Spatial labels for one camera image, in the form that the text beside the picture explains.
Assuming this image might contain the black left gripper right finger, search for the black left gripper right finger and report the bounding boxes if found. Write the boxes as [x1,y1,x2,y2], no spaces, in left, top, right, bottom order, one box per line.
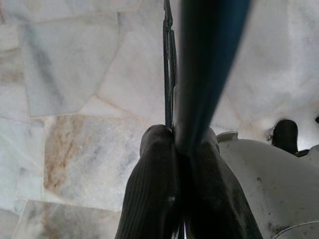
[179,126,264,239]

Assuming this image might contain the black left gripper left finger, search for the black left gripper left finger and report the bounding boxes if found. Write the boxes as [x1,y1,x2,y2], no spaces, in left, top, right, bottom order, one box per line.
[116,123,180,239]

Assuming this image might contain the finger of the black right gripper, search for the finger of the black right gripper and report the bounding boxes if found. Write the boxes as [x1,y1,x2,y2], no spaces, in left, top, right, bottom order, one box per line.
[271,119,300,153]

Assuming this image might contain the dark grey plastic hanger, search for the dark grey plastic hanger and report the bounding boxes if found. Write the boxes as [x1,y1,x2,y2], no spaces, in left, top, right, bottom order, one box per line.
[161,0,253,160]

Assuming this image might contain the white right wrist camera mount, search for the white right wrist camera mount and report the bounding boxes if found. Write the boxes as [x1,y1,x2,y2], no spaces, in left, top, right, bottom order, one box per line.
[215,131,319,239]

